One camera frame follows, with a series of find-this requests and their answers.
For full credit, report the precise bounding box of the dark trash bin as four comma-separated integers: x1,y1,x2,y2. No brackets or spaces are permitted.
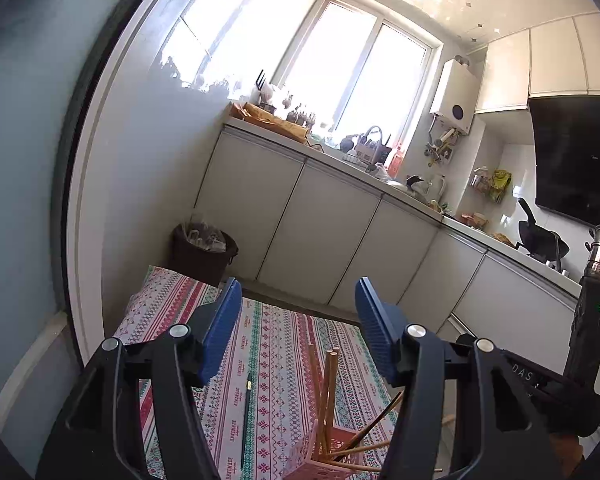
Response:
166,224,239,286

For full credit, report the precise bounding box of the black wok pan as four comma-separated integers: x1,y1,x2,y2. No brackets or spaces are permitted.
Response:
516,197,570,273

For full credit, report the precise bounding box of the patterned woven tablecloth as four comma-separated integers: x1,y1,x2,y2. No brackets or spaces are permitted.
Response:
114,266,394,479

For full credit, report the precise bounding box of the white kettle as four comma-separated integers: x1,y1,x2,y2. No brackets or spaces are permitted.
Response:
405,174,446,205

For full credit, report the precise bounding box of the black range hood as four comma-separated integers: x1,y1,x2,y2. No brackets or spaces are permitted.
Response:
529,96,600,226

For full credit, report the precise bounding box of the pink perforated utensil holder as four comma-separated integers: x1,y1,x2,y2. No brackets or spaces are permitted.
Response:
283,425,388,479

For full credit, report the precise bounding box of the white water heater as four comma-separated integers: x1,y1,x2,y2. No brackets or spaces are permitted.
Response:
429,60,479,134

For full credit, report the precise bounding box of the black chopstick gold band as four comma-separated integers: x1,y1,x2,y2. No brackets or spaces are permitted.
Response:
240,372,253,471

